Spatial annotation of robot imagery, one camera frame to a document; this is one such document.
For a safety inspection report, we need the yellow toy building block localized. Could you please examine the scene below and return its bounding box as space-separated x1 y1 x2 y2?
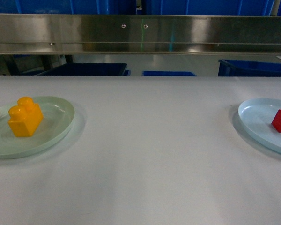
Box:
8 97 44 137

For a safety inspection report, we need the pale green round plate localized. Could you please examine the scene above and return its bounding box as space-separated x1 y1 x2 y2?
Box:
0 96 75 159

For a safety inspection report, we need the blue bin lower left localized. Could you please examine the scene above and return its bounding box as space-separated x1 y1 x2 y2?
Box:
38 63 130 76

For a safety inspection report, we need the blue bin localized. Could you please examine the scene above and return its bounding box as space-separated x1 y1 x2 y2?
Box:
218 60 281 77
38 63 130 76

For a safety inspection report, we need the blue bin lower right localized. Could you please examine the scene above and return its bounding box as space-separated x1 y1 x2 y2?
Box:
218 60 281 77

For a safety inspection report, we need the pale blue round plate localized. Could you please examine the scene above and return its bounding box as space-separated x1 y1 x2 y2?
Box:
238 98 281 154

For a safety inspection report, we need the stainless steel rack frame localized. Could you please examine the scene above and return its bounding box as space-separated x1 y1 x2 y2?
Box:
0 14 281 55

